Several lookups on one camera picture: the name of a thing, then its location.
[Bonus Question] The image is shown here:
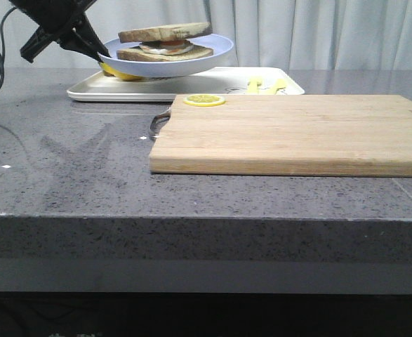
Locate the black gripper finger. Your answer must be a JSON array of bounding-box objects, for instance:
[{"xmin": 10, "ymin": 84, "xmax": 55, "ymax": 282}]
[
  {"xmin": 72, "ymin": 14, "xmax": 109, "ymax": 56},
  {"xmin": 58, "ymin": 33, "xmax": 102, "ymax": 62}
]

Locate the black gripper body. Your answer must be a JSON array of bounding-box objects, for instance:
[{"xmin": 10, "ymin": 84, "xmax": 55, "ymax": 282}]
[{"xmin": 11, "ymin": 0, "xmax": 94, "ymax": 62}]

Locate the bread slice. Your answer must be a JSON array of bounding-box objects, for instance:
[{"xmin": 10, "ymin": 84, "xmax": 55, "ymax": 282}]
[
  {"xmin": 118, "ymin": 22, "xmax": 212, "ymax": 43},
  {"xmin": 117, "ymin": 45, "xmax": 214, "ymax": 62}
]

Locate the fried egg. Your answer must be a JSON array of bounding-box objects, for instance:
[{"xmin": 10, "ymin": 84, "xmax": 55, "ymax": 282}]
[{"xmin": 139, "ymin": 39, "xmax": 194, "ymax": 55}]

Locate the light blue round plate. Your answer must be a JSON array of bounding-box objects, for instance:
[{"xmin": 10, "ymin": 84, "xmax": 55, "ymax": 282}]
[{"xmin": 98, "ymin": 34, "xmax": 234, "ymax": 77}]

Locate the white rectangular tray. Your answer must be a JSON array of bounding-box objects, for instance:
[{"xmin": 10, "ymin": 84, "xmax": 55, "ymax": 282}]
[{"xmin": 67, "ymin": 67, "xmax": 305, "ymax": 103}]

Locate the front yellow lemon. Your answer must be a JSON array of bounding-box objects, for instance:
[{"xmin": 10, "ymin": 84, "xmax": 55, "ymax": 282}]
[{"xmin": 98, "ymin": 62, "xmax": 144, "ymax": 81}]

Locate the lemon slice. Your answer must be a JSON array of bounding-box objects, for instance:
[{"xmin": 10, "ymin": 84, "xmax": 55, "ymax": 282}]
[{"xmin": 182, "ymin": 93, "xmax": 226, "ymax": 107}]

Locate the wooden cutting board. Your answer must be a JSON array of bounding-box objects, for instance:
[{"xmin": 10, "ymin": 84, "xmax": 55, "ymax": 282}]
[{"xmin": 149, "ymin": 95, "xmax": 412, "ymax": 177}]

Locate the metal cutting board handle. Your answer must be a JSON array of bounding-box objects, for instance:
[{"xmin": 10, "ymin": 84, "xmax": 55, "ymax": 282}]
[{"xmin": 149, "ymin": 107, "xmax": 171, "ymax": 140}]

